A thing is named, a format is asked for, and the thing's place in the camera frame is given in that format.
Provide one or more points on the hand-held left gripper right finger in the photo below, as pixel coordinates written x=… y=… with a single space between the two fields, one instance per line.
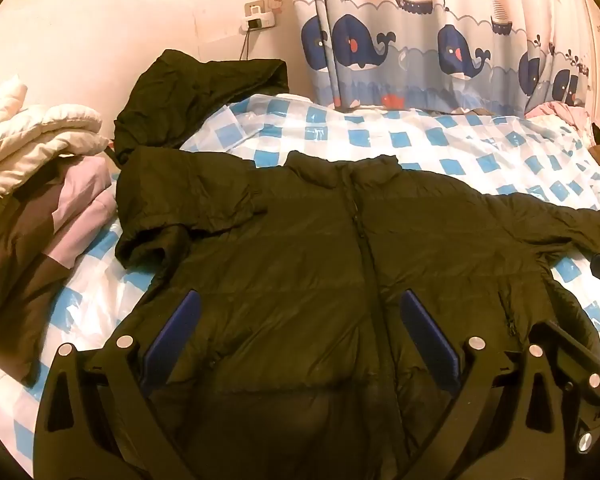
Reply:
x=425 y=335

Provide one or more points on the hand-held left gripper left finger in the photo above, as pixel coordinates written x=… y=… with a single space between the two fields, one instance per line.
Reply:
x=180 y=325

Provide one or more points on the black puffer jacket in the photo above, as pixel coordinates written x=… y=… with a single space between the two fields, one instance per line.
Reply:
x=305 y=260

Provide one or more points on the pink and brown blanket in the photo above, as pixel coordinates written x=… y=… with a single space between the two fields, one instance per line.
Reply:
x=30 y=260

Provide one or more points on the pink cloth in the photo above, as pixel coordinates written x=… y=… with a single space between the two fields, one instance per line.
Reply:
x=560 y=112

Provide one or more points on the blue white checkered bed sheet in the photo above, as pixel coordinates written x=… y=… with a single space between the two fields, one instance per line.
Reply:
x=430 y=135

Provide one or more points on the dark green garment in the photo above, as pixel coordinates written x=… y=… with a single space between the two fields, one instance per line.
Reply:
x=195 y=90

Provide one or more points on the white quilt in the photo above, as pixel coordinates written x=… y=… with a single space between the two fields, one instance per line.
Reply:
x=40 y=135

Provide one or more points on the whale print curtain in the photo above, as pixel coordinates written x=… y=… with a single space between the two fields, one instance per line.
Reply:
x=380 y=10

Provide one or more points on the wall socket with charger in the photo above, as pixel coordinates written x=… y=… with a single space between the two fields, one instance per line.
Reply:
x=259 y=15

